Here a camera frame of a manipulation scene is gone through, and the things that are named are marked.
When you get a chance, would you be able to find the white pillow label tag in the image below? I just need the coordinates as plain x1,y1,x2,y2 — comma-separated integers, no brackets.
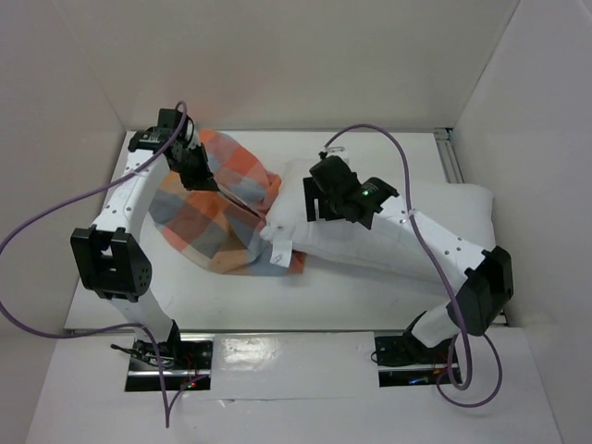
269,240,293,268

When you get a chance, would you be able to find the orange grey checked pillowcase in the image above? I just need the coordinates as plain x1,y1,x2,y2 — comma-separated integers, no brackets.
149,129,306,277

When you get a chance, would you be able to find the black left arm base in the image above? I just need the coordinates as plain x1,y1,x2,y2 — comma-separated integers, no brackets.
110,338,214,392

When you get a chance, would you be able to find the white pillow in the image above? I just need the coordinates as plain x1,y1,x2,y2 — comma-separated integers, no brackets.
261,159,495,290

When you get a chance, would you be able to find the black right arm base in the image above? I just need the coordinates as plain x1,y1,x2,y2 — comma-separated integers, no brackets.
370,330,462,388

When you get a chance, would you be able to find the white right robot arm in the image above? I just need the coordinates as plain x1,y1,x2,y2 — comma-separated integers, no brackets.
303,155,514,363

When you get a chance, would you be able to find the aluminium table edge rail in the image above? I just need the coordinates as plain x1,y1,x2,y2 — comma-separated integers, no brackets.
434,128,509,327

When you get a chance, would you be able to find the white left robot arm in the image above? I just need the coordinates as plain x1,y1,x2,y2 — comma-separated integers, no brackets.
70,103,218,369

